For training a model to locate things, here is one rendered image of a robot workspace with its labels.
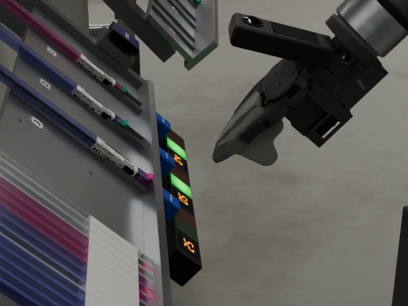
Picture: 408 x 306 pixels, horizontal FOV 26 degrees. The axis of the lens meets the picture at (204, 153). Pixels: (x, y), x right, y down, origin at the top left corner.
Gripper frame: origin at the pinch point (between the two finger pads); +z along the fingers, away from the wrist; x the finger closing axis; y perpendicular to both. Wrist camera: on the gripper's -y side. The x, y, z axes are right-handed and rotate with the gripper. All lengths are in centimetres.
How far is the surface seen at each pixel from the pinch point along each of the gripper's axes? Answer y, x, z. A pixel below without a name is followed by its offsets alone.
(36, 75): -19.6, 8.1, 9.5
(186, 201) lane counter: 5.3, 7.7, 10.3
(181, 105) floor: 57, 188, 52
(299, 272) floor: 73, 85, 36
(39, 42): -20.1, 18.6, 9.5
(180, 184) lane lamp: 4.7, 11.2, 10.3
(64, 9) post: -15, 58, 15
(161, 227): -2.6, -11.1, 7.2
